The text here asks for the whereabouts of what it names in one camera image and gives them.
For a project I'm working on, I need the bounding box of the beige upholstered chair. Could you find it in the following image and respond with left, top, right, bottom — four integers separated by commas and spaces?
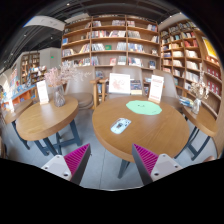
65, 66, 98, 109
105, 65, 145, 100
153, 69, 182, 111

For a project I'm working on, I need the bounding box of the white sign on table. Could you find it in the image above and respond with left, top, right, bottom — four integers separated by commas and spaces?
149, 75, 164, 102
37, 80, 49, 104

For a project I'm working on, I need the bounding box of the white computer mouse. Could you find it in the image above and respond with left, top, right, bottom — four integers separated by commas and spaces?
111, 118, 131, 134

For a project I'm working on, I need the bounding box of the white sign on centre table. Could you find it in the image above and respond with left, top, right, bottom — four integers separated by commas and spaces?
149, 75, 164, 102

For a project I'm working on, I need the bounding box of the round wooden table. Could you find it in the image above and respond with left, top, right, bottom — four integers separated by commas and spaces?
16, 95, 81, 156
92, 96, 189, 178

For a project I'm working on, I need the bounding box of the glass vase with white flowers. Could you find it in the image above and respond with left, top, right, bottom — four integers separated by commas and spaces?
190, 71, 209, 114

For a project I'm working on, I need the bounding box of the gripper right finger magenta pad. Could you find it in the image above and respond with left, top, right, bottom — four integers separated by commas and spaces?
132, 144, 182, 185

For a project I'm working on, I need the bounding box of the green round mouse pad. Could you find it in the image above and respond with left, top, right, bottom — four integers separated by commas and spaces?
126, 100, 162, 115

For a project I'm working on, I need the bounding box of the beige upholstered chair right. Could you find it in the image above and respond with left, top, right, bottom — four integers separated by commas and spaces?
153, 69, 182, 111

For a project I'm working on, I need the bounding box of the white poster on chair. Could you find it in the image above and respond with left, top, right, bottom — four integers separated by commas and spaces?
109, 73, 130, 94

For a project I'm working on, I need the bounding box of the wooden bookshelf far left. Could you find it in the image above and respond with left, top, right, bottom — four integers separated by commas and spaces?
20, 52, 40, 84

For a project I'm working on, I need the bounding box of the beige upholstered chair left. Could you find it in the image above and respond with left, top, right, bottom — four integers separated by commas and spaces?
65, 66, 98, 109

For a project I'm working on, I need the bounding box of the white sign on left table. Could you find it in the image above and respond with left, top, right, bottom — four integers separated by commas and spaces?
37, 80, 49, 104

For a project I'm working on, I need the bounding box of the round wooden centre table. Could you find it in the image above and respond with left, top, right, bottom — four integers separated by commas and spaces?
92, 96, 189, 178

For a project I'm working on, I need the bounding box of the large wooden bookshelf centre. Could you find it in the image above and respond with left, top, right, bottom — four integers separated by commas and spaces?
60, 13, 161, 79

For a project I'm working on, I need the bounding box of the wooden right table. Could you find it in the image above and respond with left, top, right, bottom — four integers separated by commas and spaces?
174, 103, 219, 161

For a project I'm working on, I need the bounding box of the round wooden left table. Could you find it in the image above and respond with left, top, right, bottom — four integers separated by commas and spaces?
16, 95, 81, 156

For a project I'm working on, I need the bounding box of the beige upholstered chair centre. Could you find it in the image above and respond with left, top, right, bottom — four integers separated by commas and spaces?
105, 65, 145, 100

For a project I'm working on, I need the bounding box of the glass vase with pink flowers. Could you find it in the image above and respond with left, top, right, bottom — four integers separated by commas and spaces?
45, 63, 77, 107

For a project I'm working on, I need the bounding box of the wooden bookshelf right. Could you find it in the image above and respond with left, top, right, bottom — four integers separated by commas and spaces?
159, 19, 222, 118

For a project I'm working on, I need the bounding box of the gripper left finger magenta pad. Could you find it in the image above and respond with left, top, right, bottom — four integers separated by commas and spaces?
42, 144, 91, 185

